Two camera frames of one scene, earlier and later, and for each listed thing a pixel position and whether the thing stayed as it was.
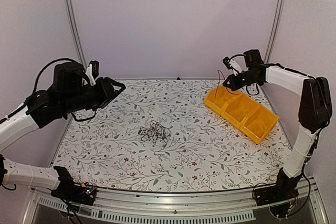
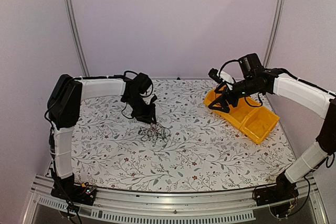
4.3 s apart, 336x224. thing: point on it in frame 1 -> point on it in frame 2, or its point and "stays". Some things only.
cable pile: x=156 y=131 stays
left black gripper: x=107 y=93 -> x=147 y=116
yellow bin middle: x=236 y=110 stays
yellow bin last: x=259 y=125 stays
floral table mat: x=157 y=134 stays
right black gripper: x=234 y=86 -> x=226 y=94
